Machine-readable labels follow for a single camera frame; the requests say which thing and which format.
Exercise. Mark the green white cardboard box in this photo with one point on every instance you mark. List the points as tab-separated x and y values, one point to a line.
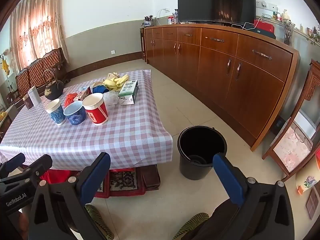
128	87

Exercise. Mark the pink floral board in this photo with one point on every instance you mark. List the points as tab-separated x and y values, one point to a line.
291	150

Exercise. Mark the coat rack with yellow cloth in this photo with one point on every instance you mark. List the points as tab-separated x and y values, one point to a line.
5	65

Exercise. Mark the yellow towel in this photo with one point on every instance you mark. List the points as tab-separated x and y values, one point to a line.
115	82

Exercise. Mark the red box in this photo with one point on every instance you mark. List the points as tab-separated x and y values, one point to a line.
265	26

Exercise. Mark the black device box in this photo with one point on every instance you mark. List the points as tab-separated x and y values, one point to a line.
260	33

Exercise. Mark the red white carton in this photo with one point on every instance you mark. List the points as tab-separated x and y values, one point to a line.
83	93

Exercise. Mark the white wall socket strip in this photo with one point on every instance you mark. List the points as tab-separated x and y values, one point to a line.
266	5

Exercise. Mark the blue patterned paper cup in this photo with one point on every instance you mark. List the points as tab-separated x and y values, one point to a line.
56	115

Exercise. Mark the orange floral fan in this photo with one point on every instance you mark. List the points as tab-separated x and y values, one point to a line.
308	181

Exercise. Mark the person's striped slipper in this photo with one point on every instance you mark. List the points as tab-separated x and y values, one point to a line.
192	223
97	220

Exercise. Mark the dark red tea tin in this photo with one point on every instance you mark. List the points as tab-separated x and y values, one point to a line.
27	102

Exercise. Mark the white plastic bag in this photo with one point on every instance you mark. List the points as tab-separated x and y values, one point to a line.
111	98

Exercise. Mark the pink checkered tablecloth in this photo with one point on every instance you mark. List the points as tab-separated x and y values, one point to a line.
112	135

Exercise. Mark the black cast iron teapot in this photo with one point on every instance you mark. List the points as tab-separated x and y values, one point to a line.
53	91

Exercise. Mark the long wooden sideboard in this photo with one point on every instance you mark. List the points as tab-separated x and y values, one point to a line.
250	92

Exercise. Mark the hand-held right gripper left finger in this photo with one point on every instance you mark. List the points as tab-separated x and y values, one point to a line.
96	177

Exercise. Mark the small potted plant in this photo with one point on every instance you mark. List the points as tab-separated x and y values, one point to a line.
148	21

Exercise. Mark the red tufted wooden sofa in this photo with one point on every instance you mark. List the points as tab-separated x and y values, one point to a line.
35	70

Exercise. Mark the blue paper bowl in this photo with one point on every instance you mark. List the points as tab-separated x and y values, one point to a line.
76	118

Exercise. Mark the carved wooden chair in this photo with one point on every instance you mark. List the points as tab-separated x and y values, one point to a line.
313	85

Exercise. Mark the black flat television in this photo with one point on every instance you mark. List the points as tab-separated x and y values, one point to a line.
200	2

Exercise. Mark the beige cloth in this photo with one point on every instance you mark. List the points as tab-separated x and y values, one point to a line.
113	75

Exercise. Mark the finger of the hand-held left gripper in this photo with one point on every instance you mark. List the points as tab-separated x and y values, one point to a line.
41	163
13	162

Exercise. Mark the black plastic bucket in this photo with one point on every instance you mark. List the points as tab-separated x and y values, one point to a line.
185	165

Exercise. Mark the red cloth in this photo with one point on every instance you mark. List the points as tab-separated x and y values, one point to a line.
60	176

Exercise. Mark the blue towel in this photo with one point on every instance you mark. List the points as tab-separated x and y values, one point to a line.
100	89

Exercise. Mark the group of small bottles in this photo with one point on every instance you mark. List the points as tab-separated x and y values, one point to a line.
281	16

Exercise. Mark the white tea tin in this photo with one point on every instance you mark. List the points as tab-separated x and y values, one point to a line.
34	96

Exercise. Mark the red paper cup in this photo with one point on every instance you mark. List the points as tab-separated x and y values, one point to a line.
97	115

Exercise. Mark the green trailing plant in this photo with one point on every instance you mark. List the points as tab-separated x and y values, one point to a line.
315	36

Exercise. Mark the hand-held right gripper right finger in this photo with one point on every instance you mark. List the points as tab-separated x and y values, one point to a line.
230	182

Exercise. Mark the blue white porcelain vase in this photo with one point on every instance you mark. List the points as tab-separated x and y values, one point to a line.
176	16

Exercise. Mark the pink embroidered curtain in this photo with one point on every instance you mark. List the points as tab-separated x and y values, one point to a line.
37	22

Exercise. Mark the person's right striped slipper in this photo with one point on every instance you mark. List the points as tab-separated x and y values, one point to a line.
192	223

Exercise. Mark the red plastic bag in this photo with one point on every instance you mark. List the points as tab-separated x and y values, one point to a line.
70	98

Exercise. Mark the person's left striped slipper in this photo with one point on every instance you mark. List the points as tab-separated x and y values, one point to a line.
97	220

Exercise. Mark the brown leather box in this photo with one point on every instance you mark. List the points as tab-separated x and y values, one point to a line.
151	178

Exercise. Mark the red patterned rug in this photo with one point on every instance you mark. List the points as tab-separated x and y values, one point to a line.
123	180

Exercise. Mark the tall glass vase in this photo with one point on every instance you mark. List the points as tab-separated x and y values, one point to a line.
289	33

